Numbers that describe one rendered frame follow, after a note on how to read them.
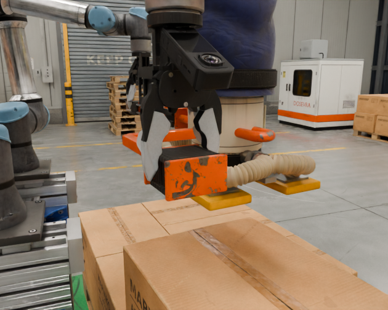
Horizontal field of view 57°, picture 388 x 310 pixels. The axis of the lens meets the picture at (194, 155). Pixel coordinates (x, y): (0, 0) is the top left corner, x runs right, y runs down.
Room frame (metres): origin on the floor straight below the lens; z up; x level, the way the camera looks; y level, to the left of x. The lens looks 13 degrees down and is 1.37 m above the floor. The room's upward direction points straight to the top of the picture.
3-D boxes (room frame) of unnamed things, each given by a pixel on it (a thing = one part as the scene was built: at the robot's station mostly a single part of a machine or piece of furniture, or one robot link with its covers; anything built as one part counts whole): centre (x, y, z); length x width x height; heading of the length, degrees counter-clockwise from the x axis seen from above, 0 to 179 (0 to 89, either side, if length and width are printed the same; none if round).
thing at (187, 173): (0.46, 0.01, 1.25); 0.09 x 0.08 x 0.05; 117
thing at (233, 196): (0.80, 0.00, 1.14); 0.34 x 0.10 x 0.05; 27
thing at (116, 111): (8.59, 1.47, 0.65); 1.29 x 1.10 x 1.31; 20
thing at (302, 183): (0.89, -0.16, 1.14); 0.34 x 0.10 x 0.05; 27
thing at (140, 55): (1.36, 0.19, 1.39); 0.09 x 0.08 x 0.12; 27
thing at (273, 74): (0.85, -0.08, 1.36); 0.23 x 0.23 x 0.04
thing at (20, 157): (1.24, 0.64, 1.09); 0.15 x 0.15 x 0.10
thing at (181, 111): (1.07, 0.04, 1.24); 0.10 x 0.08 x 0.06; 117
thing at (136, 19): (1.36, 0.20, 1.55); 0.09 x 0.08 x 0.11; 89
